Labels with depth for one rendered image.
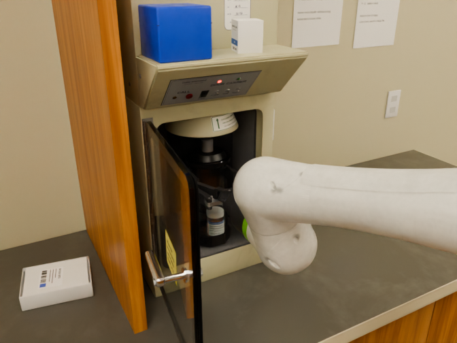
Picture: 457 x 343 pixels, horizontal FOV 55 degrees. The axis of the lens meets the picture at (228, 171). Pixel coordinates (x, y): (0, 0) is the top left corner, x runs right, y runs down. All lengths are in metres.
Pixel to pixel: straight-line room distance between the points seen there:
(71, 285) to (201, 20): 0.68
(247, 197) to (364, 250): 0.68
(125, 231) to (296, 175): 0.37
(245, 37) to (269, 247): 0.39
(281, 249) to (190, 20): 0.41
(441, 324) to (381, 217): 0.86
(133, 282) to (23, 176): 0.55
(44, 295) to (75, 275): 0.08
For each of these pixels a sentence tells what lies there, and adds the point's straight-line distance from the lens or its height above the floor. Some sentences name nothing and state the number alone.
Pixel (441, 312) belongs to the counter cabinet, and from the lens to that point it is 1.39.
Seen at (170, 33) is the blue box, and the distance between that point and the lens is 0.77.
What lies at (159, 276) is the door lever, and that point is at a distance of 0.73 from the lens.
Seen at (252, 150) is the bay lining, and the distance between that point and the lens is 1.08.
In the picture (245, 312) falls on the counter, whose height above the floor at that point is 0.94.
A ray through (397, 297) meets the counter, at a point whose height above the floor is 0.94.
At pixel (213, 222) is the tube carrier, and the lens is 1.09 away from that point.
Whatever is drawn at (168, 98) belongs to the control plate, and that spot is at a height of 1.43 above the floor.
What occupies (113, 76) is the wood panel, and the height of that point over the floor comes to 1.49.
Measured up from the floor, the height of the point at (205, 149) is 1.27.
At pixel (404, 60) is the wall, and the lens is 1.97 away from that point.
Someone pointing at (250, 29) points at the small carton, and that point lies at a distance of 0.87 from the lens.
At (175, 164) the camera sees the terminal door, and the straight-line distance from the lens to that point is 0.67.
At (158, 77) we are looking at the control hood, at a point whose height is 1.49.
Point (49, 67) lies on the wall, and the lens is 1.28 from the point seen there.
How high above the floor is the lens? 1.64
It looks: 24 degrees down
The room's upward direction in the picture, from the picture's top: straight up
